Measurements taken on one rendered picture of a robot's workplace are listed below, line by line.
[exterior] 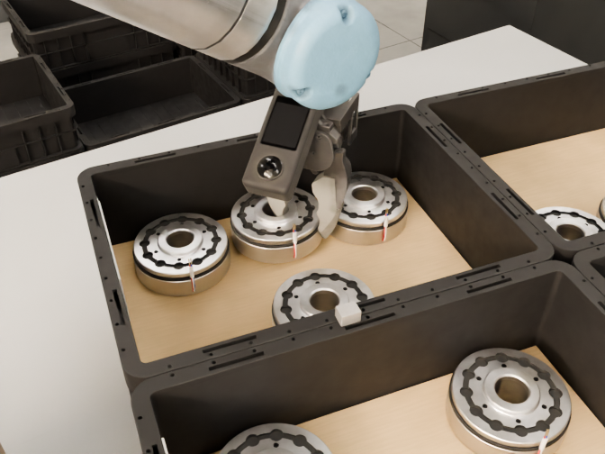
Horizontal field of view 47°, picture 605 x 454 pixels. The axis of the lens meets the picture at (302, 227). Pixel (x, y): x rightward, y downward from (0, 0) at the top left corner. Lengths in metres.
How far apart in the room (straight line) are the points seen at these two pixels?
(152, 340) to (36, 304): 0.29
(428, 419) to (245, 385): 0.18
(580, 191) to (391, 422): 0.43
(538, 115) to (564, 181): 0.10
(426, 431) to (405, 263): 0.22
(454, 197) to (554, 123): 0.27
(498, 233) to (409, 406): 0.20
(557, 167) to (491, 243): 0.26
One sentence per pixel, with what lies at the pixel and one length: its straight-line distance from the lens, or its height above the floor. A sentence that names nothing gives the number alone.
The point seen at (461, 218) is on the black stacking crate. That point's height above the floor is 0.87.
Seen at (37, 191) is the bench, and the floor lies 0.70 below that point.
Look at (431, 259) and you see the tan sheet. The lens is 0.80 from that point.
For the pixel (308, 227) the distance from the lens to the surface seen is 0.76.
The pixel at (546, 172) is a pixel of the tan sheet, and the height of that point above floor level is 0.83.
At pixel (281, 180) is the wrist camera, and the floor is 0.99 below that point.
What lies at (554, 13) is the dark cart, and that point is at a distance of 2.20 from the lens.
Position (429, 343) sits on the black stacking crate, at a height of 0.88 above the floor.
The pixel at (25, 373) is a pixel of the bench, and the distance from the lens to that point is 0.90.
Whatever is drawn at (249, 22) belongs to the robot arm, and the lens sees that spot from 0.43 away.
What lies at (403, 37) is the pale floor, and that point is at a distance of 3.27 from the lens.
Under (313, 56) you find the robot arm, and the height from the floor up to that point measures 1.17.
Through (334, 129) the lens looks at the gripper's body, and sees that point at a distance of 0.70.
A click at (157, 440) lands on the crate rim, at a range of 0.53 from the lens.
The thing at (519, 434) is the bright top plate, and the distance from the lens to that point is 0.63.
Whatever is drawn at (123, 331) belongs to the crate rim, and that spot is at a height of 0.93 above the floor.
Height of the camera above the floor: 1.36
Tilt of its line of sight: 40 degrees down
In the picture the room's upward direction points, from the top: straight up
